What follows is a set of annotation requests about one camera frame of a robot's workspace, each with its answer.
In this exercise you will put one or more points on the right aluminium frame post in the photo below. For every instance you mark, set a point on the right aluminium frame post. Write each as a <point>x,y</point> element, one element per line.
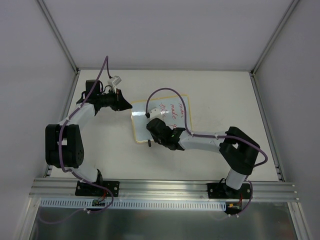
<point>275,34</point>

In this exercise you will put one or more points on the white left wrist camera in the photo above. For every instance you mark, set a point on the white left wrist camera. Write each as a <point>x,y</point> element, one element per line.
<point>114,82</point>

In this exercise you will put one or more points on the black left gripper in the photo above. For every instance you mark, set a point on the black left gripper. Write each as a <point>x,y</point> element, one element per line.
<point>118,100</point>

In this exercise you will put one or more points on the left aluminium frame post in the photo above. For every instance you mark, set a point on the left aluminium frame post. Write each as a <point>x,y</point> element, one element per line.
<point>57,34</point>

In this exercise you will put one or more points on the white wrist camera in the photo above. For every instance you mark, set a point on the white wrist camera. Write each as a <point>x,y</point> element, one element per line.
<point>114,82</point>
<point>154,113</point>

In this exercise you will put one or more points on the aluminium mounting rail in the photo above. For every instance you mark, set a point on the aluminium mounting rail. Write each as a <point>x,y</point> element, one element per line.
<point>260,191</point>

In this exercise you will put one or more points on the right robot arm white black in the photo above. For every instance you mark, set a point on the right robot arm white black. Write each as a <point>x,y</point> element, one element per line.
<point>239,150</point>

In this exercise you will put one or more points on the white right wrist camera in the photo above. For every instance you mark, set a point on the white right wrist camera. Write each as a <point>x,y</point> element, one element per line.
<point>154,113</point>

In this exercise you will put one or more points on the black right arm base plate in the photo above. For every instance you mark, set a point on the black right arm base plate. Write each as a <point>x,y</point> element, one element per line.
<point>222,191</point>

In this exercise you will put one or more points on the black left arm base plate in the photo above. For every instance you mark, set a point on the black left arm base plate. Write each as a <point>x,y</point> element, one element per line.
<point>88,190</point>

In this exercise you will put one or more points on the white slotted cable duct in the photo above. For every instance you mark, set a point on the white slotted cable duct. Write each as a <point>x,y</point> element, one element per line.
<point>135,204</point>

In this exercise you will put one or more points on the small whiteboard with yellow frame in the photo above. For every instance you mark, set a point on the small whiteboard with yellow frame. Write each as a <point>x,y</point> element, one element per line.
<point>173,110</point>

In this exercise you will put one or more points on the aluminium frame post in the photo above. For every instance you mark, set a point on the aluminium frame post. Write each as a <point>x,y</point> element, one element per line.
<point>275,34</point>
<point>57,34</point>

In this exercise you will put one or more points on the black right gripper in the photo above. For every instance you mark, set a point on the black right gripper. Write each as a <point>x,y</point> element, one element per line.
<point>155,128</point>

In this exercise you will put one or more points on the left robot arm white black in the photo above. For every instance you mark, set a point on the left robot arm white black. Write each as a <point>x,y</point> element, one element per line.
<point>63,141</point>

